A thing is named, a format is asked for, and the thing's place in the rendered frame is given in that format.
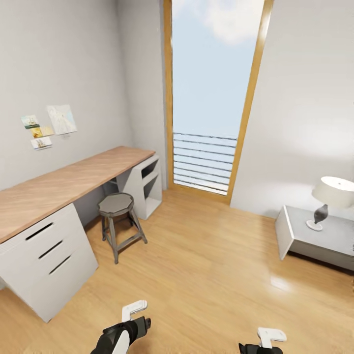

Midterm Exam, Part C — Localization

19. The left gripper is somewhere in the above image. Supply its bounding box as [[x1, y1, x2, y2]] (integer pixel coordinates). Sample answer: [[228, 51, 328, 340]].
[[124, 316, 151, 345]]

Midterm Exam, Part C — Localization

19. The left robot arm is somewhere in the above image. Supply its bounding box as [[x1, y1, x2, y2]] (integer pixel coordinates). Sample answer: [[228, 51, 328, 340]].
[[90, 300, 151, 354]]

